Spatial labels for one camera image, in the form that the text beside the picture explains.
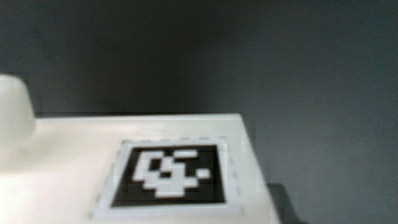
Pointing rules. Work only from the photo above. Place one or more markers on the white drawer box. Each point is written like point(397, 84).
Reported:
point(127, 170)

